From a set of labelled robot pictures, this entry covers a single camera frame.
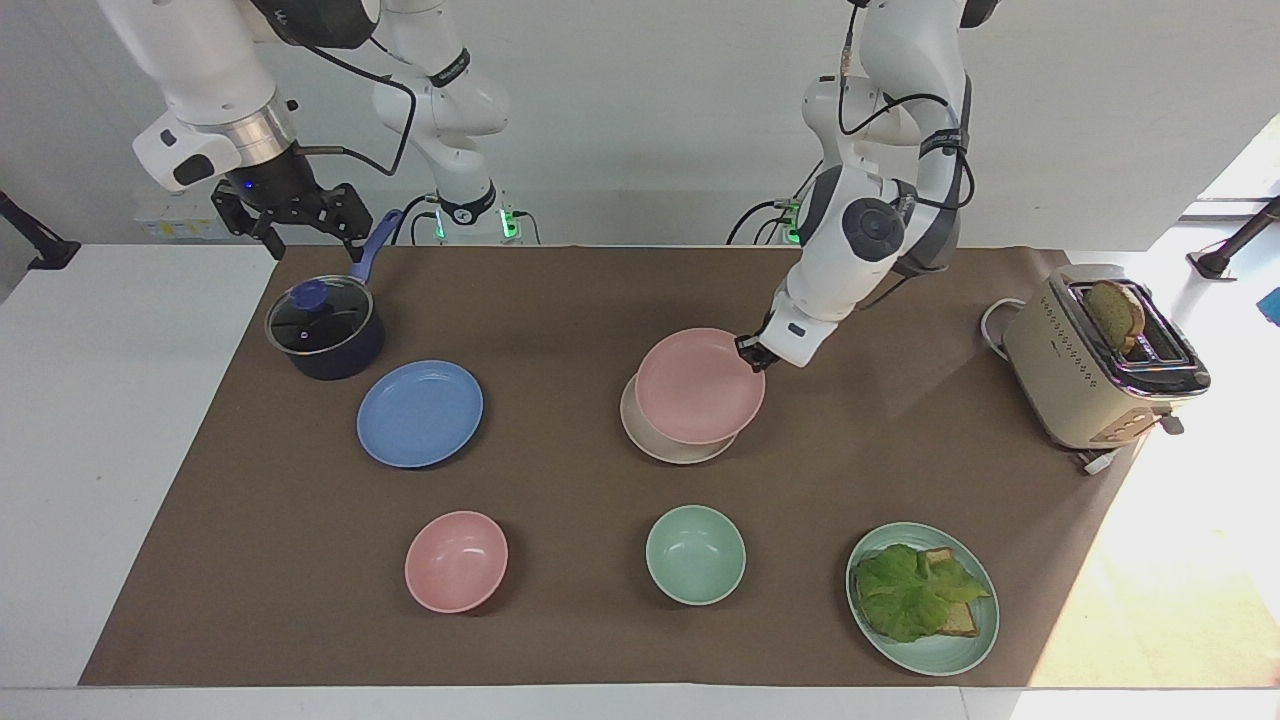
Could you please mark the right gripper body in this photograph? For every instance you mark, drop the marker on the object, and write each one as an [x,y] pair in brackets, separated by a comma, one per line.
[280,182]

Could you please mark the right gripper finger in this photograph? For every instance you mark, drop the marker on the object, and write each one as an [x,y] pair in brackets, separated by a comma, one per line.
[345,212]
[232,212]

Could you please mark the pink plate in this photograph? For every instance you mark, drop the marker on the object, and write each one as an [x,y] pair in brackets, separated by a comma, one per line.
[698,388]

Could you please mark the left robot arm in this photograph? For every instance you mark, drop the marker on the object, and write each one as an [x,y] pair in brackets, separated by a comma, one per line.
[880,40]

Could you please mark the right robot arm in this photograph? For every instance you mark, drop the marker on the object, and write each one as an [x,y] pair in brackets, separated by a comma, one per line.
[200,60]

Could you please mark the white power strip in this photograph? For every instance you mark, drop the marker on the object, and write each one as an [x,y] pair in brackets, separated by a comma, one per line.
[175,225]

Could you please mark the glass lid with blue knob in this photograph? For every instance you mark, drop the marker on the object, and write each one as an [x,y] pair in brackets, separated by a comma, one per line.
[325,328]

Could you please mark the dark blue saucepan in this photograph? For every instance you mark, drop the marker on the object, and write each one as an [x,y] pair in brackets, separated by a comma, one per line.
[350,362]

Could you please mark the black stand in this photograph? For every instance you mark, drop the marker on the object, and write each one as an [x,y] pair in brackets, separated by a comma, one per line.
[1215,263]
[50,252]

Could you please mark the blue plate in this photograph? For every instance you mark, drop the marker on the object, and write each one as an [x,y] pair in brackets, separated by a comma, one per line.
[420,415]

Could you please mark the pink bowl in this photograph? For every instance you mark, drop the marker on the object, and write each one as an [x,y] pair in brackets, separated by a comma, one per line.
[455,562]

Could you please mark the beige plate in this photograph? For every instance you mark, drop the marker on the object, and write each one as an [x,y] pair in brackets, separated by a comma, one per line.
[658,448]

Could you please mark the green bowl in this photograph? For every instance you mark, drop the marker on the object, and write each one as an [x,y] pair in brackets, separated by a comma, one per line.
[695,556]

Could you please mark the green lettuce leaf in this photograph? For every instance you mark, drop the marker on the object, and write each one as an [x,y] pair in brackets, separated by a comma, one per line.
[905,595]

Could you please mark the beige toaster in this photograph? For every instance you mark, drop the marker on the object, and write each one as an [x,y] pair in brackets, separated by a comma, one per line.
[1065,375]

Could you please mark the toasted bread slice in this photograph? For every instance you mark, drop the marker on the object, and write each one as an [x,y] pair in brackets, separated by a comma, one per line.
[963,622]

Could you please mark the green plate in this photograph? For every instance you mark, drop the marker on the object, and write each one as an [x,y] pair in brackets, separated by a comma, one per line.
[945,655]

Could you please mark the brown bread slice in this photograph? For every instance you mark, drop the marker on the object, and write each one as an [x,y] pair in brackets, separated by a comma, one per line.
[1112,315]

